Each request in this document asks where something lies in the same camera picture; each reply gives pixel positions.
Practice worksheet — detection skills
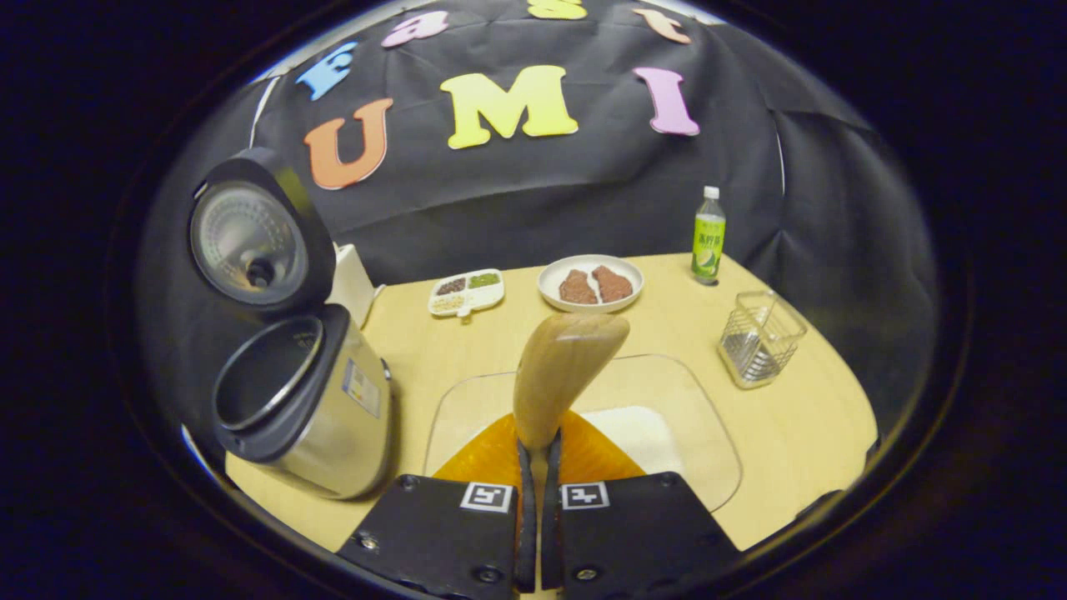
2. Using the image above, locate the white round plate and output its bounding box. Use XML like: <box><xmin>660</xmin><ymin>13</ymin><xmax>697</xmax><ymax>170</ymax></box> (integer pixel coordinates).
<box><xmin>538</xmin><ymin>254</ymin><xmax>645</xmax><ymax>314</ymax></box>

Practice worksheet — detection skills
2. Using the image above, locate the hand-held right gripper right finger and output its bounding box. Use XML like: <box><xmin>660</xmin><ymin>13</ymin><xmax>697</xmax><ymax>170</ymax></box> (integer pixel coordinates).
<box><xmin>540</xmin><ymin>408</ymin><xmax>743</xmax><ymax>597</ymax></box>

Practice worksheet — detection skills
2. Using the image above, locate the wooden spoon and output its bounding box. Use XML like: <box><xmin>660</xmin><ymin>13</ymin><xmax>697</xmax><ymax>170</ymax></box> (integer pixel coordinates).
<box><xmin>512</xmin><ymin>312</ymin><xmax>632</xmax><ymax>501</ymax></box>

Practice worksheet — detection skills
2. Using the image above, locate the brown meat piece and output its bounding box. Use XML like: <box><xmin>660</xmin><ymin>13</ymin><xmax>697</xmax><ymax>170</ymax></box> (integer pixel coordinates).
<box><xmin>592</xmin><ymin>265</ymin><xmax>634</xmax><ymax>303</ymax></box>
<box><xmin>559</xmin><ymin>268</ymin><xmax>599</xmax><ymax>305</ymax></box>

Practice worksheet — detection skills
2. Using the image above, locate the black backdrop cloth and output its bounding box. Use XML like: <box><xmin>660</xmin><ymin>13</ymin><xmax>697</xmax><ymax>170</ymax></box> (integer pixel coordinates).
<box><xmin>138</xmin><ymin>0</ymin><xmax>943</xmax><ymax>434</ymax></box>

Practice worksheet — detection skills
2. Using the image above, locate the dark grey rice cooker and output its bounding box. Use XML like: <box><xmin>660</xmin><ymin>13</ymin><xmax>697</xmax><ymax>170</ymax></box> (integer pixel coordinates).
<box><xmin>188</xmin><ymin>147</ymin><xmax>394</xmax><ymax>501</ymax></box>

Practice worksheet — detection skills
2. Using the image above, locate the green drink bottle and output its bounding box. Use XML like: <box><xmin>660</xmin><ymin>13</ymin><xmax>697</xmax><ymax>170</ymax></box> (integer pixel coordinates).
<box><xmin>691</xmin><ymin>186</ymin><xmax>727</xmax><ymax>286</ymax></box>

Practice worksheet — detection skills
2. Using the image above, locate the white toaster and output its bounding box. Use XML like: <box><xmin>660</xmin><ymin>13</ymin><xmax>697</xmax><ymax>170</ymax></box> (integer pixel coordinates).
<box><xmin>329</xmin><ymin>243</ymin><xmax>380</xmax><ymax>328</ymax></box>

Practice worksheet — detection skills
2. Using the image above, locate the clear rice container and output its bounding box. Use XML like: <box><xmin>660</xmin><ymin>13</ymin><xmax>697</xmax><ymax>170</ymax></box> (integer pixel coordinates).
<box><xmin>423</xmin><ymin>353</ymin><xmax>744</xmax><ymax>513</ymax></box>

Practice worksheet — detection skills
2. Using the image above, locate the white divided bean dish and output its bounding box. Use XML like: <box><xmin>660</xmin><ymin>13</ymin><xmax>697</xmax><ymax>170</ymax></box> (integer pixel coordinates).
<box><xmin>428</xmin><ymin>268</ymin><xmax>506</xmax><ymax>321</ymax></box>

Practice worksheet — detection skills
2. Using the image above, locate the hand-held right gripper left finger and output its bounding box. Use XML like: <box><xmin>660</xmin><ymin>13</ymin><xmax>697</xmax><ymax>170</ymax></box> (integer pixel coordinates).
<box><xmin>336</xmin><ymin>411</ymin><xmax>539</xmax><ymax>597</ymax></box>

